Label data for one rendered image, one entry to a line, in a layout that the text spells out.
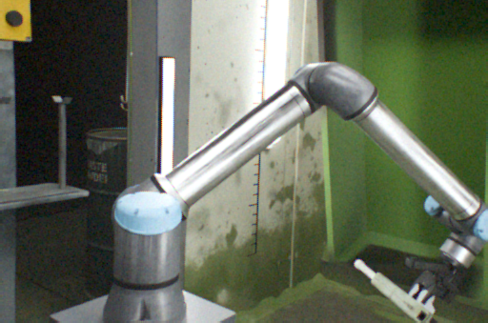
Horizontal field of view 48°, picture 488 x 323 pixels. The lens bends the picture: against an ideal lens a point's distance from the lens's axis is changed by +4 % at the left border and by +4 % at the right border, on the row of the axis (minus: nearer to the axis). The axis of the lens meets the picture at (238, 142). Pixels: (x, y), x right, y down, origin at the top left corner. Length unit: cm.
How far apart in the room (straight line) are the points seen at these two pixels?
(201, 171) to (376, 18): 117
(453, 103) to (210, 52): 99
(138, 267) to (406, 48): 144
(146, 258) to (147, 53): 110
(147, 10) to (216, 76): 42
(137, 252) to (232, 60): 136
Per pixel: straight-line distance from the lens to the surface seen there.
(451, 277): 185
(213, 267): 250
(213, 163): 140
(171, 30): 215
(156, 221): 121
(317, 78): 141
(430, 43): 222
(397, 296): 180
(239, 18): 245
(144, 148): 217
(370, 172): 245
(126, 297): 127
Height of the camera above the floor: 120
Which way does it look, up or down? 7 degrees down
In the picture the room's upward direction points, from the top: 2 degrees clockwise
